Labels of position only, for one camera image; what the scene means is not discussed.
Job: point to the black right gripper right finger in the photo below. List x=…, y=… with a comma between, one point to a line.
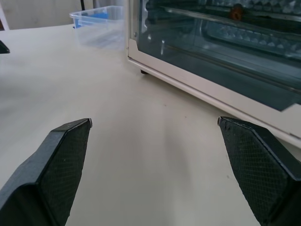
x=261, y=169

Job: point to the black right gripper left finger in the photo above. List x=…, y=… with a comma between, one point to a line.
x=51, y=169

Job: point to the cream toaster oven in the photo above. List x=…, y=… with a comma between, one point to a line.
x=211, y=58

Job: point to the metal oven rack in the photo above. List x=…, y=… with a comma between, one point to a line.
x=235, y=17

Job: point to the dark brown blurry object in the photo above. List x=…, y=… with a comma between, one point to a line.
x=235, y=13

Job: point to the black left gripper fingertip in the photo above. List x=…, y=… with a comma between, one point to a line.
x=3, y=47

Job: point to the clear plastic storage box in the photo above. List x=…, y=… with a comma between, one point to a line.
x=101, y=28

